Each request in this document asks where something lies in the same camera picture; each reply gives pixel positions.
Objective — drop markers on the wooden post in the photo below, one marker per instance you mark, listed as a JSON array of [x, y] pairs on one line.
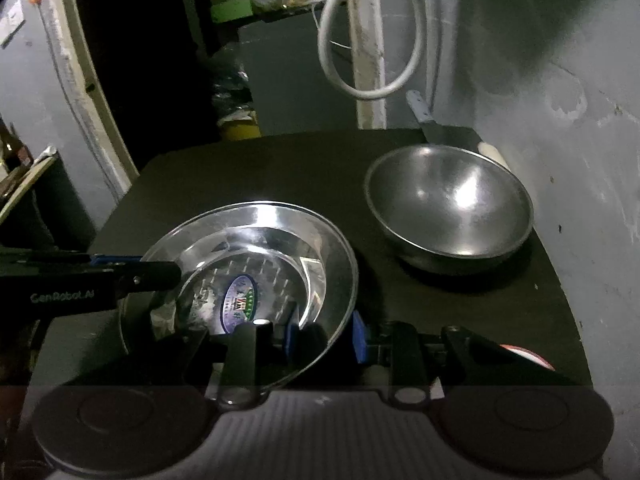
[[370, 105]]

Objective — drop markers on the dark clutter pile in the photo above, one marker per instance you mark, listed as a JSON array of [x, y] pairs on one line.
[[232, 97]]

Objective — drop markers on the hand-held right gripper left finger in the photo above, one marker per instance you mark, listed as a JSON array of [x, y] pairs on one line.
[[292, 332]]

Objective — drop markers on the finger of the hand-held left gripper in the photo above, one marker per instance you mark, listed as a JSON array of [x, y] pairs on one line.
[[117, 260], [150, 276]]

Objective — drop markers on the yellow container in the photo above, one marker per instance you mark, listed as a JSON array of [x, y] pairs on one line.
[[241, 130]]

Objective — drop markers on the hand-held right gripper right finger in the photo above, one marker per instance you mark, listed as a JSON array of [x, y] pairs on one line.
[[358, 341]]

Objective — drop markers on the red rimmed white bowl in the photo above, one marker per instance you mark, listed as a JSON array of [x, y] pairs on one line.
[[525, 351]]

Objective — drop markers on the leaning boards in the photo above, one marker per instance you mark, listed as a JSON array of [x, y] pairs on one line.
[[27, 180]]

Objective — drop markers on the brown bottle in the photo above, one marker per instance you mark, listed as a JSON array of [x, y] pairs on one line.
[[10, 147]]

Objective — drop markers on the green box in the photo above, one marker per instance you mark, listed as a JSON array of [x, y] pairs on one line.
[[231, 10]]

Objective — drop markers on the metal spatula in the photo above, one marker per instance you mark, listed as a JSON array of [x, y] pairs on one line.
[[424, 112]]

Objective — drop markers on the white door frame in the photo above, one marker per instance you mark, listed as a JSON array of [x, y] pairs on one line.
[[92, 85]]

